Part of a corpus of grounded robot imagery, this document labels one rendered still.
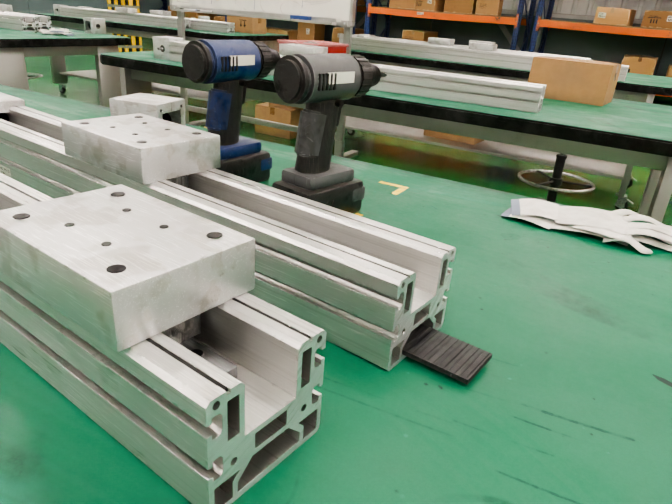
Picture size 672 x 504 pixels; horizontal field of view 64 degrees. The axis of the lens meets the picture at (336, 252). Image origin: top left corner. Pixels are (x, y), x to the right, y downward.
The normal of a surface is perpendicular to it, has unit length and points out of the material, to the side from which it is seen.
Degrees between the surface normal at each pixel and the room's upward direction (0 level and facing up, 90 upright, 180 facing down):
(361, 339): 90
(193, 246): 0
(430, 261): 90
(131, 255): 0
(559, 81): 89
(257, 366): 90
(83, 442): 0
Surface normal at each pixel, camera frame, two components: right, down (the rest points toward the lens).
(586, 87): -0.54, 0.29
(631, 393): 0.07, -0.91
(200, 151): 0.79, 0.30
